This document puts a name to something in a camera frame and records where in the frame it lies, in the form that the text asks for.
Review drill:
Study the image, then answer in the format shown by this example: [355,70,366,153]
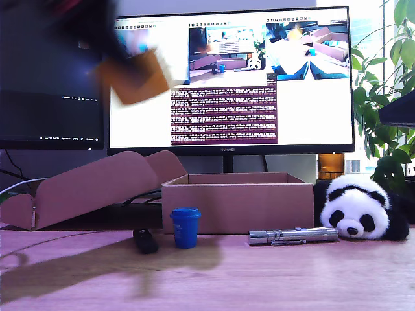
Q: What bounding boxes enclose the silver metal flashlight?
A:
[248,227,340,247]

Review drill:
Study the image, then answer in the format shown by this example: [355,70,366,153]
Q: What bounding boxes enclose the bright Huawei computer monitor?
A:
[106,6,356,174]

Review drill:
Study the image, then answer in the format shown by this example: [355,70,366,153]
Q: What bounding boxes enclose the small blue lidded cup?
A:
[169,207,202,249]

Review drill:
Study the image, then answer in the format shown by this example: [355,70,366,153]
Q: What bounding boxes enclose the green leafy houseplant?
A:
[351,0,415,195]

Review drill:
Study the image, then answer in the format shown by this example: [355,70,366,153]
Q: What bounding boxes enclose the black cable bundle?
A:
[121,189,163,207]

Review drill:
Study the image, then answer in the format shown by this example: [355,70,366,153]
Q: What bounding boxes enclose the panda plush toy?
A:
[313,174,411,242]

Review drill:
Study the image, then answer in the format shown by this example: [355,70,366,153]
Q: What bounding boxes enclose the small black remote stick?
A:
[132,228,160,255]

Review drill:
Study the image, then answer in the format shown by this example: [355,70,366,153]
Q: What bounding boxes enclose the black flat stand base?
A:
[41,203,163,231]

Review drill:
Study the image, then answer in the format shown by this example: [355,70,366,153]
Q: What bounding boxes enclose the dark computer monitor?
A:
[0,0,105,151]

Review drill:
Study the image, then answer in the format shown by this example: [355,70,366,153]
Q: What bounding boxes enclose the open square cardboard box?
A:
[161,172,315,235]

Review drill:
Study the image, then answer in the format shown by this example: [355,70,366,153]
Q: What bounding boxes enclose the thin black cable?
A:
[0,150,33,182]

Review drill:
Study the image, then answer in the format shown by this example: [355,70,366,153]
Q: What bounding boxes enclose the orange-brown tape roll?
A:
[96,47,174,106]

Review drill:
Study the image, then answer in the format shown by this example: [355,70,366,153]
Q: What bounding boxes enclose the white cable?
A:
[0,177,49,196]

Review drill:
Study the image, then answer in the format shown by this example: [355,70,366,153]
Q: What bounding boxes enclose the leaning cardboard mailer box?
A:
[0,150,189,231]

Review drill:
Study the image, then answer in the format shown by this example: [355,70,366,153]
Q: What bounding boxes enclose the black plant pot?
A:
[387,176,415,225]

